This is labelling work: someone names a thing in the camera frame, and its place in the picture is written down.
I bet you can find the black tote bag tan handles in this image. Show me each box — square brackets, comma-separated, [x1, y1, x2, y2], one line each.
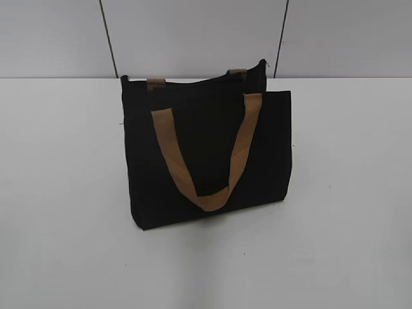
[120, 60, 292, 230]

